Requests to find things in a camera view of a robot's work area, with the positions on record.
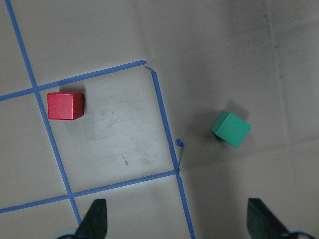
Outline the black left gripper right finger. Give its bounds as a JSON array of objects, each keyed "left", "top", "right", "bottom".
[{"left": 247, "top": 198, "right": 290, "bottom": 239}]

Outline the red wooden block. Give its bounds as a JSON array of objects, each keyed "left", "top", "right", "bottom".
[{"left": 47, "top": 92, "right": 84, "bottom": 120}]

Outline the green wooden block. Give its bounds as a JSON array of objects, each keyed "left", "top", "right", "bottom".
[{"left": 211, "top": 111, "right": 252, "bottom": 148}]

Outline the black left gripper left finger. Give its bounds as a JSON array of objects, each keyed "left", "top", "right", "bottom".
[{"left": 74, "top": 199, "right": 108, "bottom": 239}]

